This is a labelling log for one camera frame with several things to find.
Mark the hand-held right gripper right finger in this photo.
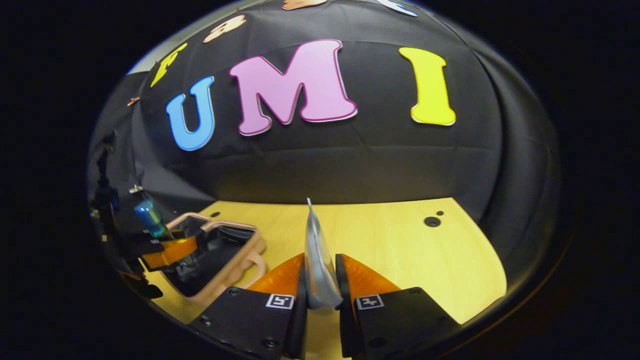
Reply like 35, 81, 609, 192
334, 253, 463, 360

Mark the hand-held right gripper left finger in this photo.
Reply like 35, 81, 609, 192
189, 252, 309, 360

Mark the clear bottle with blue cap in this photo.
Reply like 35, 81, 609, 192
133, 197, 174, 239

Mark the blue tube with silver end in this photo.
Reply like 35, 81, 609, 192
304, 197, 345, 311

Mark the pink suitcase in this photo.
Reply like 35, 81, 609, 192
159, 212, 267, 307

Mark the black backdrop cloth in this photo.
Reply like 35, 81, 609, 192
87, 0, 563, 291

